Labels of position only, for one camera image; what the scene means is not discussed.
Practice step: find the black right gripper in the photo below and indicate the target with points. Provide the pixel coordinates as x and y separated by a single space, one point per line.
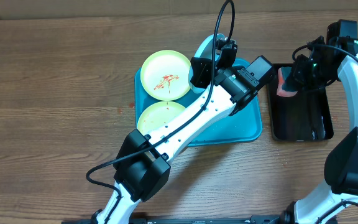
298 78

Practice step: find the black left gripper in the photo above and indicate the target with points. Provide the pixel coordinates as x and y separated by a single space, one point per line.
201 73

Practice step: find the yellow plate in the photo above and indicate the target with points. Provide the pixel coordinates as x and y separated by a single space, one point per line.
157 115

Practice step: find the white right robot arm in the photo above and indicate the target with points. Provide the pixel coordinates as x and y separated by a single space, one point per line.
328 62

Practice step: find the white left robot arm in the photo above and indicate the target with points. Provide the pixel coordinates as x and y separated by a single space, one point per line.
144 161

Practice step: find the black water tray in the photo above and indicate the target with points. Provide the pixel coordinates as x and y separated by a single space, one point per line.
303 117

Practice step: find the teal plastic tray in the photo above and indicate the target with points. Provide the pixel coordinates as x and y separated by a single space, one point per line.
246 125

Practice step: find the yellow plate far ketchup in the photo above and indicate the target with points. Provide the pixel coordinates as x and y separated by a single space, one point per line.
164 75

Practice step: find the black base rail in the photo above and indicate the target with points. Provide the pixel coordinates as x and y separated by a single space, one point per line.
255 219

